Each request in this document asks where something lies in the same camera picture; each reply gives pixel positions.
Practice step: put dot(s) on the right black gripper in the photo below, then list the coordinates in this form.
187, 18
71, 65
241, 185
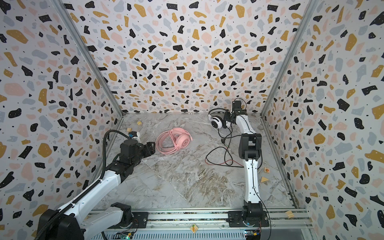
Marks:
227, 118

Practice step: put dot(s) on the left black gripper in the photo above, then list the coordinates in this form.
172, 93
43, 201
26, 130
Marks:
147, 148

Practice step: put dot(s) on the pink headphones with cable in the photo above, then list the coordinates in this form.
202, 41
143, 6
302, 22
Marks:
180, 139

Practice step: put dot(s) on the white black headphones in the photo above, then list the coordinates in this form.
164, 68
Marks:
220, 118

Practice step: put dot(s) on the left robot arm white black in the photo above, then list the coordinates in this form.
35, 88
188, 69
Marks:
71, 221

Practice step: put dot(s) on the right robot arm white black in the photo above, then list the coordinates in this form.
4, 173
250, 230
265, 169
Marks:
254, 212

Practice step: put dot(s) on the wooden triangle block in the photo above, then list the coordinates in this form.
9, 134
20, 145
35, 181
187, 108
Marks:
264, 180

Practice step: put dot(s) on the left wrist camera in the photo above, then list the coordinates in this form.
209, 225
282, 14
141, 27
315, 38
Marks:
135, 135

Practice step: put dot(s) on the wooden block on rail right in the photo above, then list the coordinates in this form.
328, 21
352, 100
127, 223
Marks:
290, 214

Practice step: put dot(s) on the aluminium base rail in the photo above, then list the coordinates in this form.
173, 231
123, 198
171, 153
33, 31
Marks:
213, 224

